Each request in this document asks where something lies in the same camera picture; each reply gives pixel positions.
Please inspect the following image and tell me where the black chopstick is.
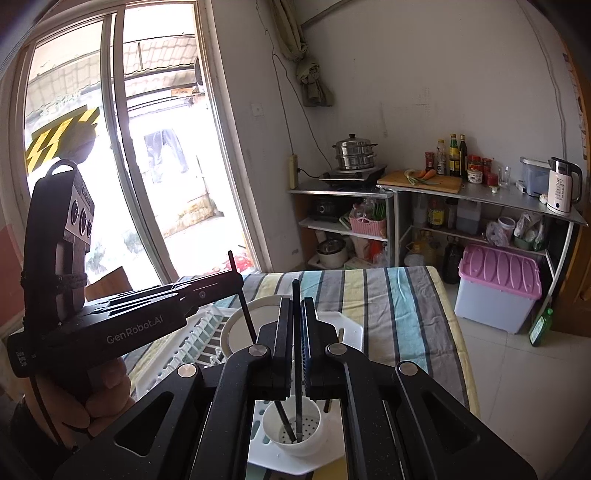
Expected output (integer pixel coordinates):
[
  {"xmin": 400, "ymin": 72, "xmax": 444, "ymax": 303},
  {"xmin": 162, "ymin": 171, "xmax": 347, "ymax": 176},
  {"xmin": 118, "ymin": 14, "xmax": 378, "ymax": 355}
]
[
  {"xmin": 228, "ymin": 250, "xmax": 297, "ymax": 443},
  {"xmin": 293, "ymin": 279, "xmax": 304, "ymax": 443}
]

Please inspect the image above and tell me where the person's left hand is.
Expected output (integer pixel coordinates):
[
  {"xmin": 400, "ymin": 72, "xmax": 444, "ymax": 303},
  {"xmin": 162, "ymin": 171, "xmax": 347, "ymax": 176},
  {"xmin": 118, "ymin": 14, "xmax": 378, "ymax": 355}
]
[{"xmin": 25, "ymin": 357, "xmax": 136, "ymax": 449}]

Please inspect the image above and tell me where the white bowl dark rim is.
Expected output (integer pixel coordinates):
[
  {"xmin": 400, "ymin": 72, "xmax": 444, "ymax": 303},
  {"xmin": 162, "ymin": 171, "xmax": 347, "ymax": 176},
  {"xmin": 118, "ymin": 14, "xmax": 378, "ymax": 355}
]
[{"xmin": 219, "ymin": 294, "xmax": 297, "ymax": 361}]

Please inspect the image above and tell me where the white utensil holder cup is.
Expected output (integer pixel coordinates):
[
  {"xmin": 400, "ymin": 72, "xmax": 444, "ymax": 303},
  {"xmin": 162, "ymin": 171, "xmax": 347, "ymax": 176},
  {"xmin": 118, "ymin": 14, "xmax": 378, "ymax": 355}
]
[{"xmin": 263, "ymin": 397, "xmax": 328, "ymax": 458}]

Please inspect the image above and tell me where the wooden chair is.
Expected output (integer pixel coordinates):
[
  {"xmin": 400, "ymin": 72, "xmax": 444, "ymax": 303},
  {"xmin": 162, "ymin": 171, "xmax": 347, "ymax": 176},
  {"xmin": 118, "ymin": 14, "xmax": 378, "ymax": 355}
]
[{"xmin": 85, "ymin": 267, "xmax": 132, "ymax": 301}]

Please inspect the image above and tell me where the white plastic dish rack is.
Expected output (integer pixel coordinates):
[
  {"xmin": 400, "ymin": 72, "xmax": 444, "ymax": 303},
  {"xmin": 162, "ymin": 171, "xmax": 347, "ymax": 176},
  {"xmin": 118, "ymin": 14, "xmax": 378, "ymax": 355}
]
[{"xmin": 133, "ymin": 295, "xmax": 363, "ymax": 479}]

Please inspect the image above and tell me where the striped tablecloth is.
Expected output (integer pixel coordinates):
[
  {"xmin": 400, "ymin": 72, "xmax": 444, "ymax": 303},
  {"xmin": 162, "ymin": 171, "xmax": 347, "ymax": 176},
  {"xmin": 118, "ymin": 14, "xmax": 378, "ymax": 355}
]
[{"xmin": 125, "ymin": 267, "xmax": 480, "ymax": 414}]

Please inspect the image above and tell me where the rice cooker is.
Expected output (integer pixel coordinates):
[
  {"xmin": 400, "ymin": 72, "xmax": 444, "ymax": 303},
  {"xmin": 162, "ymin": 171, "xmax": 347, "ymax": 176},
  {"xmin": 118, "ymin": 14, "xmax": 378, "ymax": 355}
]
[{"xmin": 317, "ymin": 238, "xmax": 349, "ymax": 269}]

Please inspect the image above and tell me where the metal shelf rack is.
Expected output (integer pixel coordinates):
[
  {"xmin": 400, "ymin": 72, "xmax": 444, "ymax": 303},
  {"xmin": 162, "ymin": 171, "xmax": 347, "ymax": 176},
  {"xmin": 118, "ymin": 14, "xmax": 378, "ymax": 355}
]
[{"xmin": 288, "ymin": 180, "xmax": 402, "ymax": 267}]

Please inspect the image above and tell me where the pink plastic basket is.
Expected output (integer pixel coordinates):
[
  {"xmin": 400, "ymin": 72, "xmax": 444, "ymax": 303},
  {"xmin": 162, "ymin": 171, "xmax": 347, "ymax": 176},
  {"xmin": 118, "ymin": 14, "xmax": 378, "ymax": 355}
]
[{"xmin": 349, "ymin": 216, "xmax": 388, "ymax": 238}]

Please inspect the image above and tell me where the black induction cooker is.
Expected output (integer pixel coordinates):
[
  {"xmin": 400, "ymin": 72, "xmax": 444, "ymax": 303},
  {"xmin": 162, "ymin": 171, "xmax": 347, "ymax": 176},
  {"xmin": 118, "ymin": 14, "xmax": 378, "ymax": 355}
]
[{"xmin": 320, "ymin": 164, "xmax": 387, "ymax": 189}]

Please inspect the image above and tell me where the pink lid storage box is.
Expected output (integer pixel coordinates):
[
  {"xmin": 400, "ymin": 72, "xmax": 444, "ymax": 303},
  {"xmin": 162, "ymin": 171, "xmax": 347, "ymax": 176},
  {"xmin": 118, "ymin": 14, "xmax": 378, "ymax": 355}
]
[{"xmin": 454, "ymin": 244, "xmax": 542, "ymax": 334}]

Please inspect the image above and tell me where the white power strip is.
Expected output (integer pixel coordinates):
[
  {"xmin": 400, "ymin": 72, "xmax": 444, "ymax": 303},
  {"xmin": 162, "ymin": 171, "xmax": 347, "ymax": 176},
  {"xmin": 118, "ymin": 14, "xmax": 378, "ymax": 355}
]
[{"xmin": 288, "ymin": 154, "xmax": 298, "ymax": 190}]

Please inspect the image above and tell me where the stainless steel steamer pot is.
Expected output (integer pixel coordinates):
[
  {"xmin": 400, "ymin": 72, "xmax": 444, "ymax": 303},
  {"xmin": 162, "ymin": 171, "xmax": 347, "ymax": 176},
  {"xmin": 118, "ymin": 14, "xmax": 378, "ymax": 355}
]
[{"xmin": 332, "ymin": 133, "xmax": 377, "ymax": 171}]

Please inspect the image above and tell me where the wooden cutting board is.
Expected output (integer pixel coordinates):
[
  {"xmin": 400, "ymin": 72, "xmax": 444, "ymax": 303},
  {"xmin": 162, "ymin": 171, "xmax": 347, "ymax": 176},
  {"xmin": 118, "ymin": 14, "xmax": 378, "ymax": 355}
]
[{"xmin": 378, "ymin": 169, "xmax": 463, "ymax": 194}]

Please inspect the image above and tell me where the green glass bottle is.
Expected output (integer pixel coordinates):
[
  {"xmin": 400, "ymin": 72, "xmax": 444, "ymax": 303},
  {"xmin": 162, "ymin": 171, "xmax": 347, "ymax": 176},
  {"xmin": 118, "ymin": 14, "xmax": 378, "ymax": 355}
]
[{"xmin": 528, "ymin": 307, "xmax": 553, "ymax": 347}]

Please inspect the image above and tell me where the dark soy sauce bottle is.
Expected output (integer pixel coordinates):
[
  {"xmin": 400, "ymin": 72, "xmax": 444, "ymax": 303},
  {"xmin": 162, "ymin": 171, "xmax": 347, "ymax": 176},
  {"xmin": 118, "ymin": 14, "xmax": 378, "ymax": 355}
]
[{"xmin": 459, "ymin": 134, "xmax": 468, "ymax": 181}]

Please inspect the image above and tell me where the green sauce bottle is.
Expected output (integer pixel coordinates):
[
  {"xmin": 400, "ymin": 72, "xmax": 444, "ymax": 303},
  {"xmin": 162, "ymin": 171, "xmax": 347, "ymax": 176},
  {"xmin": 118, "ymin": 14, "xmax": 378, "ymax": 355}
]
[{"xmin": 449, "ymin": 133, "xmax": 461, "ymax": 177}]

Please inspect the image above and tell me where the metal shelf table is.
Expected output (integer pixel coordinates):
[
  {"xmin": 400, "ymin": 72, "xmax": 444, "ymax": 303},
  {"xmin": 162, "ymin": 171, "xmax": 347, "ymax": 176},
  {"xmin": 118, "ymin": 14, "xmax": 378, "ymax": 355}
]
[{"xmin": 378, "ymin": 171, "xmax": 588, "ymax": 306}]

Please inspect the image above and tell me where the hanging grey-green cloth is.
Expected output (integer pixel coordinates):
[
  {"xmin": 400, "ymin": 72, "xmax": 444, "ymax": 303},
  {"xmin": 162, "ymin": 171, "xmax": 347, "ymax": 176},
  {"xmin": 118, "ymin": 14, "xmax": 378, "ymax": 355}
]
[{"xmin": 270, "ymin": 0, "xmax": 335, "ymax": 107}]

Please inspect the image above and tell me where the clear plastic container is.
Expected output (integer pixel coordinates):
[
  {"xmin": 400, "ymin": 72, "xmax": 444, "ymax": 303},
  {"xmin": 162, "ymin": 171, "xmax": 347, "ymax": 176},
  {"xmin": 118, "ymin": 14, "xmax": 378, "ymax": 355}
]
[{"xmin": 520, "ymin": 157, "xmax": 551, "ymax": 197}]

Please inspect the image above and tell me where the white electric kettle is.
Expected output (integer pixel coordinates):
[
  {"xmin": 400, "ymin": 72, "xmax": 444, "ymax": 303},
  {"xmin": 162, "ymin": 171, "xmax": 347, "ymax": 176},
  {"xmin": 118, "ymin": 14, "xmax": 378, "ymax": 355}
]
[{"xmin": 547, "ymin": 157, "xmax": 583, "ymax": 215}]

